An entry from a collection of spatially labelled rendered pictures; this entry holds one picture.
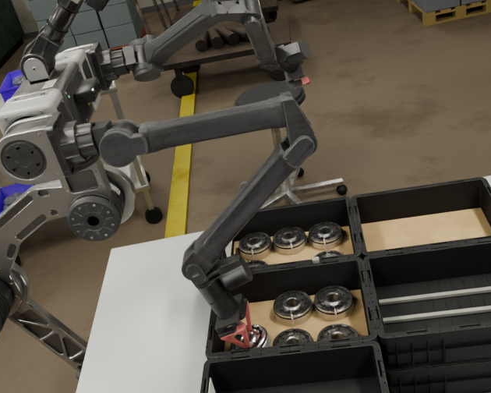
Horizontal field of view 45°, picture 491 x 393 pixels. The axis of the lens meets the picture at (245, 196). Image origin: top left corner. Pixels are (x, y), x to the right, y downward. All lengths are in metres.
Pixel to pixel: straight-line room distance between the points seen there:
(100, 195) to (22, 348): 1.72
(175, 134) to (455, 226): 0.95
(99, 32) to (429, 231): 5.77
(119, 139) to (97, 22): 5.92
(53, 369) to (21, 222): 1.31
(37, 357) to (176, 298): 1.30
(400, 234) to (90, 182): 0.91
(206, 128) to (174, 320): 0.83
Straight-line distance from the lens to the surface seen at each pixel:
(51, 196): 1.78
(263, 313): 1.65
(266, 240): 1.85
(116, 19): 7.11
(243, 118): 1.24
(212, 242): 1.34
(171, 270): 2.12
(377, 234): 1.86
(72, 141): 1.28
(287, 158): 1.24
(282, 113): 1.23
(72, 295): 3.43
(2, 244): 1.92
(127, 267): 2.21
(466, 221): 1.89
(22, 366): 3.16
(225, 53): 5.30
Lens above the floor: 1.94
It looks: 31 degrees down
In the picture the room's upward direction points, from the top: 13 degrees counter-clockwise
